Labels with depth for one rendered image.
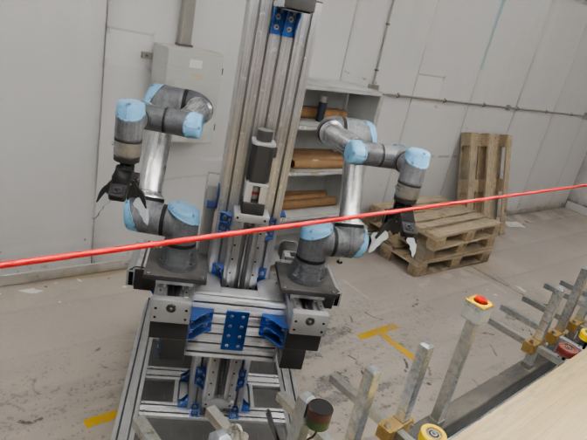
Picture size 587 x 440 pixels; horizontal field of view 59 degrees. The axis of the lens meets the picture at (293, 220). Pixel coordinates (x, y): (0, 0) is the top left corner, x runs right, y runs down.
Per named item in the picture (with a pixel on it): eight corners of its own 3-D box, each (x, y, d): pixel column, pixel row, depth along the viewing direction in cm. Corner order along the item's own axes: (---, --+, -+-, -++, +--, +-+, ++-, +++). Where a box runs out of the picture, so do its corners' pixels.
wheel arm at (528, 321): (498, 311, 268) (500, 303, 266) (501, 309, 270) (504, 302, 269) (583, 359, 239) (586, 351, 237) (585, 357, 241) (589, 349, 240)
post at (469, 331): (426, 420, 191) (465, 317, 175) (434, 415, 194) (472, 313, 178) (436, 429, 188) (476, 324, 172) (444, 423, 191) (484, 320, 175)
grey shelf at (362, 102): (232, 253, 447) (264, 71, 392) (311, 243, 504) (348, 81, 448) (261, 278, 416) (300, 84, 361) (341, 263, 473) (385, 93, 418)
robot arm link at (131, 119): (150, 101, 144) (141, 106, 137) (146, 139, 148) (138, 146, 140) (121, 95, 144) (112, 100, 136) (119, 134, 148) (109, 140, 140)
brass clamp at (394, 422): (373, 433, 167) (376, 422, 165) (398, 419, 176) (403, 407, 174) (387, 447, 163) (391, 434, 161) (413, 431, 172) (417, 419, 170)
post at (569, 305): (544, 352, 256) (582, 265, 239) (547, 350, 258) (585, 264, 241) (550, 355, 254) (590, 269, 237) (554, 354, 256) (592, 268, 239)
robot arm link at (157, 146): (160, 237, 181) (188, 85, 183) (117, 230, 180) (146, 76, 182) (165, 237, 193) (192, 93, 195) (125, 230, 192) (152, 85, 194)
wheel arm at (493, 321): (474, 318, 251) (477, 310, 249) (478, 316, 253) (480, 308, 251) (562, 370, 222) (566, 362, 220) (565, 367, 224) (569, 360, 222)
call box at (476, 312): (459, 317, 175) (466, 298, 172) (469, 312, 180) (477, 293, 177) (477, 328, 171) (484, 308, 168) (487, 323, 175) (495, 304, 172)
